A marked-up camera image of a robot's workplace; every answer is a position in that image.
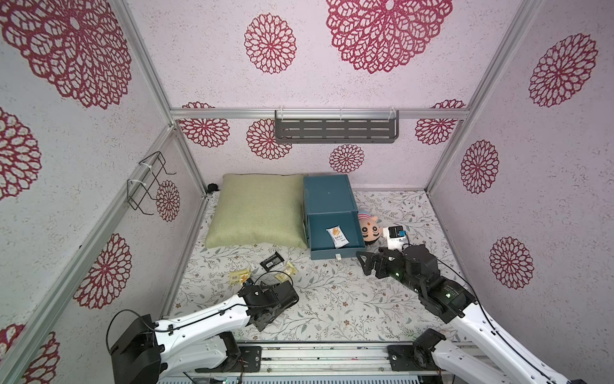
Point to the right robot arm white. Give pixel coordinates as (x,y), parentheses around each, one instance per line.
(458,307)

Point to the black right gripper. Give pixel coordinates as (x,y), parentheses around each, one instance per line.
(384,262)

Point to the green cushion pillow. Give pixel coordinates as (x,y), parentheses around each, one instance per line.
(259,208)

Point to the black cookie packet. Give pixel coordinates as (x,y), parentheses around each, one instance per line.
(271,262)

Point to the grey wall shelf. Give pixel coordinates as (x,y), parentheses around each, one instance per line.
(291,130)

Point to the teal drawer cabinet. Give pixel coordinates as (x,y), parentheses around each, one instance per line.
(328,194)

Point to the white cookie packet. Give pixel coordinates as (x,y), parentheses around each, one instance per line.
(338,237)

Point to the black wire wall rack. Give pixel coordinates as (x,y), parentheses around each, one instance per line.
(139,189)

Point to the round-faced plush doll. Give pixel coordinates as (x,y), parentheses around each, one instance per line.
(369,226)

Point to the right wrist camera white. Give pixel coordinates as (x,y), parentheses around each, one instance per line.
(395,237)

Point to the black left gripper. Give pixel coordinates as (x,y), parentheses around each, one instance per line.
(265,325)

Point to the metal base rail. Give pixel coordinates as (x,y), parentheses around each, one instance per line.
(323,362)

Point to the yellow-green cookie packet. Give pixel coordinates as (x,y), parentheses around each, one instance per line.
(285,273)

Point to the yellow cookie packet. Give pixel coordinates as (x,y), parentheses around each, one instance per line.
(239,276)

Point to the teal top drawer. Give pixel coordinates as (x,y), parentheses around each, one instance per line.
(321,244)

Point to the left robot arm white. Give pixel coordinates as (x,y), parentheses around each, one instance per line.
(148,351)

